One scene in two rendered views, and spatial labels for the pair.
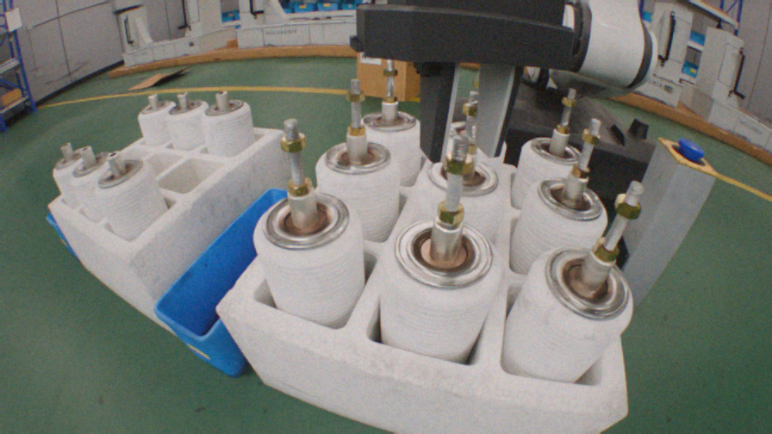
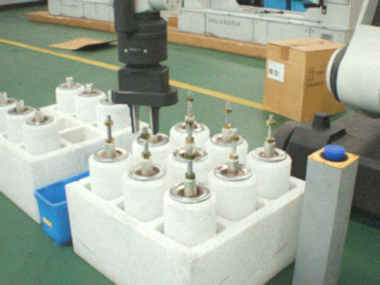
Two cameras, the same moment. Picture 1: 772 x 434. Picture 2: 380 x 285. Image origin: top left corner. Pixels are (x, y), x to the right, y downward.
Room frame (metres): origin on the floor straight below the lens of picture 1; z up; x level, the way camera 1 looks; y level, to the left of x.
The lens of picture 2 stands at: (-0.52, -0.50, 0.65)
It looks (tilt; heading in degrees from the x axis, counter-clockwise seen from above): 22 degrees down; 27
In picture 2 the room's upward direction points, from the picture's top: straight up
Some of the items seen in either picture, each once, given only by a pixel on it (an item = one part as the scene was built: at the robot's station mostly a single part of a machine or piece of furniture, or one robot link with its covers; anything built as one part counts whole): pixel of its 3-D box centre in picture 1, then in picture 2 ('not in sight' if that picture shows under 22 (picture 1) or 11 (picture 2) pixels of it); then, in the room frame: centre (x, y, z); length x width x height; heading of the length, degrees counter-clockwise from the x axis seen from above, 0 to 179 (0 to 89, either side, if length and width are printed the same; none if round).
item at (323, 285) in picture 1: (319, 288); (113, 193); (0.21, 0.07, 0.16); 0.10 x 0.10 x 0.18
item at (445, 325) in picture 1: (430, 319); (148, 212); (0.18, -0.04, 0.16); 0.10 x 0.10 x 0.18
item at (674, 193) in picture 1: (641, 248); (323, 231); (0.27, -0.38, 0.16); 0.07 x 0.07 x 0.31; 72
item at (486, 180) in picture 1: (463, 176); (190, 155); (0.29, -0.08, 0.25); 0.08 x 0.08 x 0.01
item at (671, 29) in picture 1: (628, 36); not in sight; (2.10, -1.72, 0.45); 0.82 x 0.57 x 0.74; 72
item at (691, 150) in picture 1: (689, 151); (333, 153); (0.27, -0.38, 0.32); 0.04 x 0.04 x 0.02
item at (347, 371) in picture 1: (444, 279); (190, 221); (0.29, -0.08, 0.09); 0.39 x 0.39 x 0.18; 72
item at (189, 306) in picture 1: (252, 275); (95, 199); (0.31, 0.20, 0.06); 0.30 x 0.11 x 0.12; 161
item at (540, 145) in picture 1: (557, 151); (269, 155); (0.37, -0.23, 0.25); 0.08 x 0.08 x 0.01
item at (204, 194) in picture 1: (167, 203); (62, 152); (0.46, 0.45, 0.09); 0.39 x 0.39 x 0.18; 72
